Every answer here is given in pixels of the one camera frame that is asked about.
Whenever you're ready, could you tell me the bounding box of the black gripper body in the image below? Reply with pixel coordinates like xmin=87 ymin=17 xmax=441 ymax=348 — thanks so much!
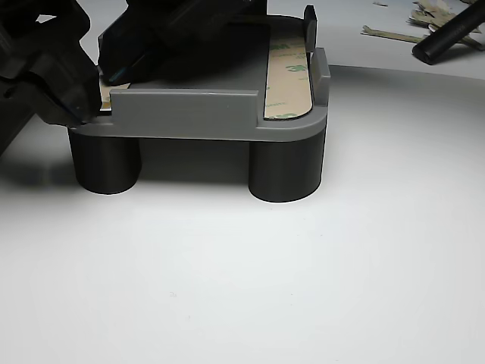
xmin=0 ymin=0 xmax=91 ymax=79
xmin=127 ymin=0 xmax=268 ymax=50

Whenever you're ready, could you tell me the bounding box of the gripper finger with metal blade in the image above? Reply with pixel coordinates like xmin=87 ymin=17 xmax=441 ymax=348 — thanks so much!
xmin=32 ymin=49 xmax=102 ymax=122

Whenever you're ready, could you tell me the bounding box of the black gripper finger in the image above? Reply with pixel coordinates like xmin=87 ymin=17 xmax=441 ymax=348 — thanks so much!
xmin=109 ymin=37 xmax=171 ymax=85
xmin=0 ymin=74 xmax=86 ymax=156
xmin=97 ymin=18 xmax=152 ymax=77

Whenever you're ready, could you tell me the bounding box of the tan 3M tape liner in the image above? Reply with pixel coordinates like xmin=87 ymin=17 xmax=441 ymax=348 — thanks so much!
xmin=263 ymin=36 xmax=315 ymax=121
xmin=98 ymin=72 xmax=132 ymax=109

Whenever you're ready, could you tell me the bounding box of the gray printed fixture plate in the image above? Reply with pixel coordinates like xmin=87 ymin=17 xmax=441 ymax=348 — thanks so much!
xmin=67 ymin=14 xmax=332 ymax=142

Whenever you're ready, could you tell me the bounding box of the black cylinder leg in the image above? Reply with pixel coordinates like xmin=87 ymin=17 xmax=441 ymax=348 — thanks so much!
xmin=248 ymin=128 xmax=325 ymax=204
xmin=67 ymin=130 xmax=143 ymax=196

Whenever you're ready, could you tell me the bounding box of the black upright clip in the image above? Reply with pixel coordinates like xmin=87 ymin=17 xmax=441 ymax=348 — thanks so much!
xmin=302 ymin=3 xmax=318 ymax=52

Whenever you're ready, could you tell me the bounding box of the long tan liner strip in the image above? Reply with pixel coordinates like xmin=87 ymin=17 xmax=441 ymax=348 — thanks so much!
xmin=361 ymin=24 xmax=428 ymax=45

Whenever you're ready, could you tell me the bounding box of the tan liner scrap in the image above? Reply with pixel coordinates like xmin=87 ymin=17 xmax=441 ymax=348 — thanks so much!
xmin=412 ymin=1 xmax=454 ymax=16
xmin=460 ymin=32 xmax=485 ymax=52
xmin=407 ymin=13 xmax=450 ymax=30

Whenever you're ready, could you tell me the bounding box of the black rod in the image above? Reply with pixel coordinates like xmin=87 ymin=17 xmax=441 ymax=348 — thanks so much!
xmin=411 ymin=0 xmax=485 ymax=65

